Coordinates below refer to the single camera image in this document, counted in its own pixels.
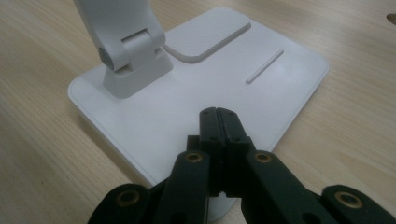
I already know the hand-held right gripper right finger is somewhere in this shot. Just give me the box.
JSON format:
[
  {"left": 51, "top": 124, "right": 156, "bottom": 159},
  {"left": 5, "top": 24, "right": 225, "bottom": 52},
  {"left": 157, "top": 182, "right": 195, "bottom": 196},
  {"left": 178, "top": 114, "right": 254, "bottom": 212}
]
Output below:
[{"left": 218, "top": 106, "right": 340, "bottom": 224}]

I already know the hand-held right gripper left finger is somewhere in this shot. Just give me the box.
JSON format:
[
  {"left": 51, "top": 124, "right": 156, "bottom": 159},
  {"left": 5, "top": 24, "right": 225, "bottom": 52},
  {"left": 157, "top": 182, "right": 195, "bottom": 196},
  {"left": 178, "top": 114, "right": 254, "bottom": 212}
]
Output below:
[{"left": 152, "top": 106, "right": 227, "bottom": 224}]

